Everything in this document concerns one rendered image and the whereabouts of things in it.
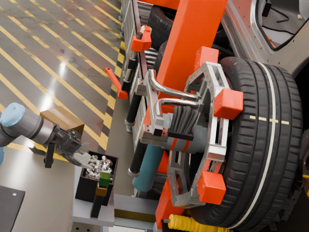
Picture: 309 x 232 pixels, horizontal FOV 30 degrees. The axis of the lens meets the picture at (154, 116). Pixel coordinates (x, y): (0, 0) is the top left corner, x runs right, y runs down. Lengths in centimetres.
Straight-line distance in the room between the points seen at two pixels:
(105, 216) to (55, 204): 73
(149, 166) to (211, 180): 49
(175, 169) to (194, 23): 62
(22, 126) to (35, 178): 116
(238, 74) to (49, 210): 135
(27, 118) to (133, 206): 108
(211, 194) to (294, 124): 38
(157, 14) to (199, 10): 193
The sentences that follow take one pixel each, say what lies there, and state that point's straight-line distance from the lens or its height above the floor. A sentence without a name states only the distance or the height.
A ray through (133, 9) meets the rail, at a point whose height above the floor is 39.
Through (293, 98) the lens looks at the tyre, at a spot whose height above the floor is 115.
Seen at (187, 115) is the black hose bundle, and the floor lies 103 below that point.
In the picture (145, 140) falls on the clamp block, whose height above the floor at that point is 92.
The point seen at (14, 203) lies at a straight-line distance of 256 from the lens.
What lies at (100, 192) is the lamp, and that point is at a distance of 224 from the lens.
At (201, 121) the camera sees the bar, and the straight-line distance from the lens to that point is 219.
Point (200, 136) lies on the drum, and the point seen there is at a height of 89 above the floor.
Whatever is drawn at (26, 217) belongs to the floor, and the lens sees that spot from 295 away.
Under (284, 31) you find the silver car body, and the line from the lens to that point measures 392.
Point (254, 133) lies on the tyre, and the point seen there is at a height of 106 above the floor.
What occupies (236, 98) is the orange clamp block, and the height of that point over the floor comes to 115.
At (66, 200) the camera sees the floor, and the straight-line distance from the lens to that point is 310.
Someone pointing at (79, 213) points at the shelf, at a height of 45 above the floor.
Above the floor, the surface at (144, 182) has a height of 53.
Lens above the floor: 197
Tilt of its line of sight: 29 degrees down
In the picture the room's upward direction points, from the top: 17 degrees clockwise
